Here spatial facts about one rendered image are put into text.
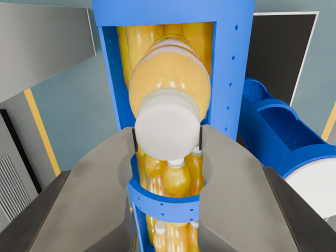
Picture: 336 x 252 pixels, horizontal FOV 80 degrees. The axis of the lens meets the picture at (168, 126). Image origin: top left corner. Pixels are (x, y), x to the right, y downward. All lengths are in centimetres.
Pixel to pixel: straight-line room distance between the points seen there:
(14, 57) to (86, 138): 118
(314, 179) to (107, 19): 73
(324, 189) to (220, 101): 59
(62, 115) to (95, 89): 41
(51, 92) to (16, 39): 97
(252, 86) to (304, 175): 88
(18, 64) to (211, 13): 78
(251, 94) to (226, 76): 121
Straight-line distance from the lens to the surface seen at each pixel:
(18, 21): 101
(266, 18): 148
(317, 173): 80
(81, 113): 187
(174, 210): 48
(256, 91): 155
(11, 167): 222
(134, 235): 154
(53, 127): 207
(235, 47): 35
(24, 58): 99
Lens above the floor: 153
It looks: 61 degrees down
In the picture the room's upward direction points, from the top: 176 degrees counter-clockwise
